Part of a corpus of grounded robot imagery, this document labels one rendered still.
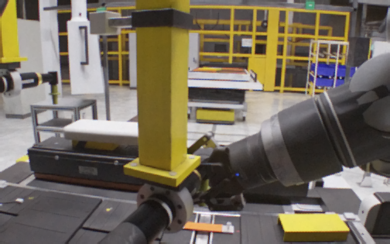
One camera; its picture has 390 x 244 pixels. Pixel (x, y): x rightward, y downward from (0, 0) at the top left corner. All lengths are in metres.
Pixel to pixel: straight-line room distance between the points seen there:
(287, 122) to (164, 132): 0.16
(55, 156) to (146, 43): 0.70
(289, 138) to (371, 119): 0.10
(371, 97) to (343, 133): 0.05
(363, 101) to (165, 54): 0.23
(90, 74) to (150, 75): 2.85
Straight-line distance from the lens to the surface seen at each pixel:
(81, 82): 3.19
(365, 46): 2.99
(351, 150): 0.35
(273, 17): 10.19
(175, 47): 0.33
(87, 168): 0.92
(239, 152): 0.38
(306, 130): 0.34
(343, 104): 0.35
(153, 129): 0.35
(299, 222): 0.71
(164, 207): 0.38
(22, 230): 0.76
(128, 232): 0.33
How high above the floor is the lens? 1.43
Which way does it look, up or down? 15 degrees down
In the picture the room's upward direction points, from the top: 1 degrees clockwise
